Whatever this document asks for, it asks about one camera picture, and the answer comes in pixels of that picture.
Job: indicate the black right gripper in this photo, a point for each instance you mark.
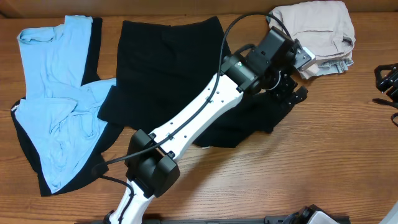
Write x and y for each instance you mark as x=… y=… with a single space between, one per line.
x=390 y=79

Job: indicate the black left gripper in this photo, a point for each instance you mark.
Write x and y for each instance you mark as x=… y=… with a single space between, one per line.
x=288 y=90

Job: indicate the black t-shirt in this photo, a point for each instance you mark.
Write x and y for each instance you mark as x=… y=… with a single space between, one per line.
x=161 y=69

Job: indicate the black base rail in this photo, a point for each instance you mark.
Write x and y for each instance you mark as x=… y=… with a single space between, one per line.
x=265 y=220

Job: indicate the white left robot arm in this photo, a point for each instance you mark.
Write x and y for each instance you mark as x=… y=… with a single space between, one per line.
x=152 y=159

